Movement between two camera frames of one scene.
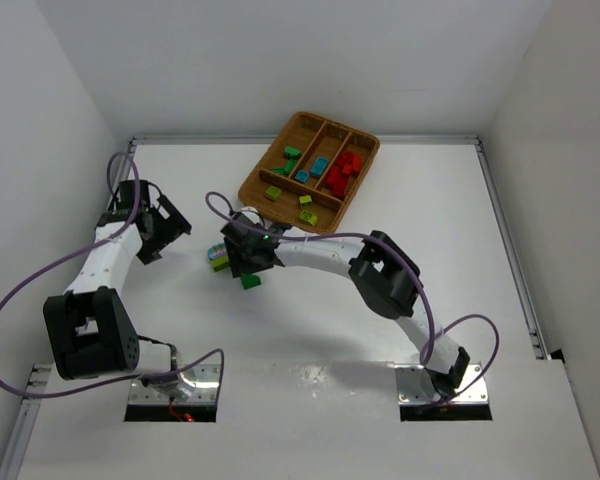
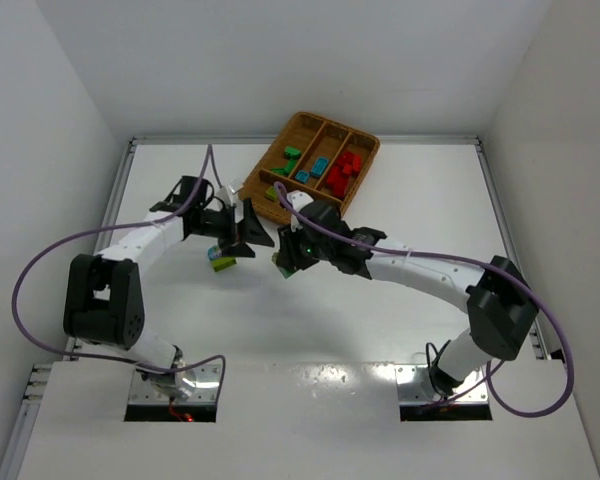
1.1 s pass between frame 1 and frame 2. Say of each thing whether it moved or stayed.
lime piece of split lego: stayed
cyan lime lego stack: stayed
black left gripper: moved
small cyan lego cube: stayed
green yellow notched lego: moved
